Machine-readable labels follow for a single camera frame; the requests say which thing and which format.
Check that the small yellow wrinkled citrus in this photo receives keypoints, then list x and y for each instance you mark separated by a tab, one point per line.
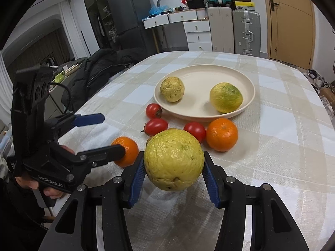
172	89

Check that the dark grey refrigerator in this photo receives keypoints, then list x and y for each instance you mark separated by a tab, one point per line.
130	10

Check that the person's left hand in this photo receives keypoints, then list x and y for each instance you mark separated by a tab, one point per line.
51	193

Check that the orange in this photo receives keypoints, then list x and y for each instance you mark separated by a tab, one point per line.
131	151
222	134

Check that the patterned cloth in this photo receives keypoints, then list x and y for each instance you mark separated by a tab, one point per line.
323	89

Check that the red tomato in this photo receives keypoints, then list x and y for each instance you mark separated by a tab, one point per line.
195	131
154	110
156	126

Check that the dark shelf cabinet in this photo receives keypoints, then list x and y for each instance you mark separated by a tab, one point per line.
96	13

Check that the yellow green citrus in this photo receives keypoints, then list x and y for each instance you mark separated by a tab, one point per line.
225	97

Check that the white desk with drawers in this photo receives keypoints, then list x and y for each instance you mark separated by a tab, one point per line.
180	17

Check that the silver suitcase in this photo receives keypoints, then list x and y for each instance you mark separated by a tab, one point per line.
246	31

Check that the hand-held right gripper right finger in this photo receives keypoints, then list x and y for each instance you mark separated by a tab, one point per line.
210	183

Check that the blue plastic bag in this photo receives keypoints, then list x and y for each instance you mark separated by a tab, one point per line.
157	10

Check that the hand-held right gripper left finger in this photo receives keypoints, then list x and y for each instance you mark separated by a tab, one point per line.
136	183

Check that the beige suitcase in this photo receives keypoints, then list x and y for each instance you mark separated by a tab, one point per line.
221	30

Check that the cream round plate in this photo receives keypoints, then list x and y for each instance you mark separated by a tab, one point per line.
199	83

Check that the large yellow wrinkled citrus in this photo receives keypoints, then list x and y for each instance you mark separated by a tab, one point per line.
174	159

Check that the yellow black box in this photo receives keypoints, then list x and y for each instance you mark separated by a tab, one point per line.
244	5

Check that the white drawer cabinet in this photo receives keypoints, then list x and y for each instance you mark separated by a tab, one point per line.
198	35

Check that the person's left forearm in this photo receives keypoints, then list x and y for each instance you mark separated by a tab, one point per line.
21	209

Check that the wooden door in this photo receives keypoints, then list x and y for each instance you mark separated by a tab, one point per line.
290	26

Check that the white curtain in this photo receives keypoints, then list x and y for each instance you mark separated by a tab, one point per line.
5	89

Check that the small green object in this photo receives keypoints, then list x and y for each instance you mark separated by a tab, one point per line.
59	78

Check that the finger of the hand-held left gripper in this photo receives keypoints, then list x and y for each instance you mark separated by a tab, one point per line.
104	154
89	119

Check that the black puffer jacket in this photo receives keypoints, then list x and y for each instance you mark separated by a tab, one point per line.
104	68

